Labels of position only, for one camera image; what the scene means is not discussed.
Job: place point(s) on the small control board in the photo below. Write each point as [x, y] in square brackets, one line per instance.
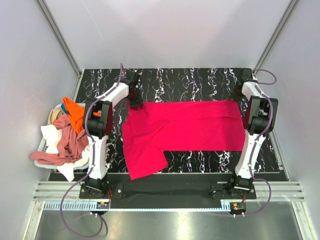
[238, 209]
[102, 205]

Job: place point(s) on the blue garment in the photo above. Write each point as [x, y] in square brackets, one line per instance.
[64, 108]

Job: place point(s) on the right aluminium frame post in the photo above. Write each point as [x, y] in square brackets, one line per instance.
[292, 5]

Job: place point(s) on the left small control board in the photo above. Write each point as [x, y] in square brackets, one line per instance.
[102, 205]

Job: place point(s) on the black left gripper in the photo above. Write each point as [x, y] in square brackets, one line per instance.
[139, 102]

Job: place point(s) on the left aluminium frame post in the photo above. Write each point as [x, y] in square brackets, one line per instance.
[58, 35]

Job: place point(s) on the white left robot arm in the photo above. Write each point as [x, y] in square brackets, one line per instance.
[98, 124]

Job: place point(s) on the aluminium front rail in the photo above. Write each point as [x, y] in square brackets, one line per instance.
[54, 190]

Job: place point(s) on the white slotted cable duct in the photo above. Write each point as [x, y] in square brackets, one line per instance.
[118, 206]

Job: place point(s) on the aluminium frame post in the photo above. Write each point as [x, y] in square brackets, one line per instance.
[58, 35]
[292, 5]

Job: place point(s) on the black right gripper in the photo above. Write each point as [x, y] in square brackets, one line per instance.
[234, 95]

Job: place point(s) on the dusty pink garment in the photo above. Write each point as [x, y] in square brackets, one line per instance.
[63, 143]

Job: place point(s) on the orange t-shirt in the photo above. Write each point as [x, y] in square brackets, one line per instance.
[76, 114]

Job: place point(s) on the beige garment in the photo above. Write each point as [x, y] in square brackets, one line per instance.
[54, 115]

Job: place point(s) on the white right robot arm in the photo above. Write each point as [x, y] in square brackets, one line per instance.
[259, 121]

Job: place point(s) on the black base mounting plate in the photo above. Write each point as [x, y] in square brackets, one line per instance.
[161, 195]

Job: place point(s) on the white garment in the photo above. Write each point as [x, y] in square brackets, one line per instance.
[68, 168]

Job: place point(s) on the white plastic laundry basket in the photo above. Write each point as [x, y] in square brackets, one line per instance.
[65, 138]

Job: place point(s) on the right small control board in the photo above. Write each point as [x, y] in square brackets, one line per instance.
[238, 209]

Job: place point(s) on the bright pink t-shirt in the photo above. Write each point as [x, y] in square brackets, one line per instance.
[178, 126]

